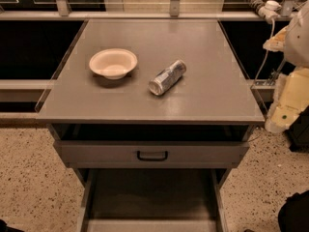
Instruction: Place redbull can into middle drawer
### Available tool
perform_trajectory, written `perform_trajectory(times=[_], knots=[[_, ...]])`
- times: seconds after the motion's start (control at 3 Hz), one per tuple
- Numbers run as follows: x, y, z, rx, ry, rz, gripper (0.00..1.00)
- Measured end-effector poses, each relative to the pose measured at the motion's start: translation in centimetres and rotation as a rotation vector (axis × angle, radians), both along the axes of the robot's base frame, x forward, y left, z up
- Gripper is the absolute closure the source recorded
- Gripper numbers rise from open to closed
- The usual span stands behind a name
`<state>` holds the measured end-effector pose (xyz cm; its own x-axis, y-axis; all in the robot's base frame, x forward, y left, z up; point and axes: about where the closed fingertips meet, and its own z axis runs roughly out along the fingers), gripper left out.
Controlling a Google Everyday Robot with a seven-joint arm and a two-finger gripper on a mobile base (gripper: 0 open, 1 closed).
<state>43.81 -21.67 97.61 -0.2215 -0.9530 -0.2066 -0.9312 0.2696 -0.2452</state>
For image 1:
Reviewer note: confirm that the silver redbull can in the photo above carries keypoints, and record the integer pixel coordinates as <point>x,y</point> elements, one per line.
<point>167,78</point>

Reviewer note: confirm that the white paper bowl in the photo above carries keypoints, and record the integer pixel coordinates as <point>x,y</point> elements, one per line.
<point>114,63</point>

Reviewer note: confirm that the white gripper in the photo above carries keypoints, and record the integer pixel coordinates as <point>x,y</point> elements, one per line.
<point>298,41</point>

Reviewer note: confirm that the open middle grey drawer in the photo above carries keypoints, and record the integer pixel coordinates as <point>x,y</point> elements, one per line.
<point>151,200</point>

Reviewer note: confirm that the black object on floor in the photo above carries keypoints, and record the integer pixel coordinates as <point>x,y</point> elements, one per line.
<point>294,214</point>

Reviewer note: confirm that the top grey drawer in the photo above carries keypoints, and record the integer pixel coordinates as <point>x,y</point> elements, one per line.
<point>111,154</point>

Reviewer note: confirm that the white plug with ribbed hose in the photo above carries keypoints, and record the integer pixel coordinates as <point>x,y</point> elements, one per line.
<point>265,10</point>

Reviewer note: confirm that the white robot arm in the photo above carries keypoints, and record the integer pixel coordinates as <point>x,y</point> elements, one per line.
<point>293,40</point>

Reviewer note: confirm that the grey drawer cabinet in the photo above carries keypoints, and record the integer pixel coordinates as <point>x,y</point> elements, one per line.
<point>151,115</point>

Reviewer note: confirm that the metal support strut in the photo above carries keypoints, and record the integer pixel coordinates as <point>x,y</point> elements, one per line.
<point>274,75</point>

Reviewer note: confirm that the black drawer handle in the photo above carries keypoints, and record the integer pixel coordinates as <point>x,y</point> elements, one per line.
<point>152,156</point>

